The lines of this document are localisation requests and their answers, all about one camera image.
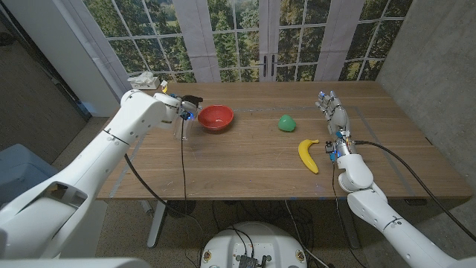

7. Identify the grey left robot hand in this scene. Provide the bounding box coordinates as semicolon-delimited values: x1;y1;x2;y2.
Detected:
169;92;198;122

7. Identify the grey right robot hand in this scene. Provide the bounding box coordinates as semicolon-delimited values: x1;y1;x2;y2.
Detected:
315;90;357;156

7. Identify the clear spray bottle black head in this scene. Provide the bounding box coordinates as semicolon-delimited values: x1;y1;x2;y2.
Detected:
172;95;205;141

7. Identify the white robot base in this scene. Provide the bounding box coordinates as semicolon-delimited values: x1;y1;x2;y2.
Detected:
199;221;308;268

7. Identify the red bowl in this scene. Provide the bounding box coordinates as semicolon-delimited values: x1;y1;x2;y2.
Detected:
197;104;235;132

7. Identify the green toy apple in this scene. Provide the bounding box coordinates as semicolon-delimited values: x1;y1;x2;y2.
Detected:
277;113;298;133

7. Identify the yellow toy banana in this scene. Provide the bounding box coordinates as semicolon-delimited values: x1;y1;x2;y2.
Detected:
297;138;321;175

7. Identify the white tissue box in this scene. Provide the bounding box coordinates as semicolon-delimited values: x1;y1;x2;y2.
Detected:
126;71;161;91

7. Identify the printed window backdrop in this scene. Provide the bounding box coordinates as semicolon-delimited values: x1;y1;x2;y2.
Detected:
61;0;414;83

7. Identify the round black floor fan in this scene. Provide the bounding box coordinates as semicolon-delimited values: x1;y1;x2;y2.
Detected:
166;200;197;219

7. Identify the white table leg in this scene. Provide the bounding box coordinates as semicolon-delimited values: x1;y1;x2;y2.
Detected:
147;200;169;249

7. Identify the grey table leg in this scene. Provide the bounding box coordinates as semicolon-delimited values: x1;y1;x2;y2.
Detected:
336;199;361;249

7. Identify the blue-grey box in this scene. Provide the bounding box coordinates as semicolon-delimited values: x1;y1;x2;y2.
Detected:
0;143;59;204

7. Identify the white robot chest edge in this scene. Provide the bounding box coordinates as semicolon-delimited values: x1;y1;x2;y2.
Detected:
0;257;152;268

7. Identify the thin black left wrist cable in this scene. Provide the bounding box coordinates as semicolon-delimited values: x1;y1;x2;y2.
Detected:
180;119;190;241

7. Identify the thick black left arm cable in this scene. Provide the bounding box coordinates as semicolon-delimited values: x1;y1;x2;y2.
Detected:
123;153;205;268

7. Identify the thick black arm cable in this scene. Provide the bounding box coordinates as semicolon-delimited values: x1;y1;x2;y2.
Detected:
123;153;205;268
353;140;476;243

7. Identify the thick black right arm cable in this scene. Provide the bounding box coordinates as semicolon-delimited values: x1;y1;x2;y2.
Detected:
353;140;476;243

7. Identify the white floor cable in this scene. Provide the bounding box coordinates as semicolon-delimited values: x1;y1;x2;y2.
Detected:
284;200;330;268

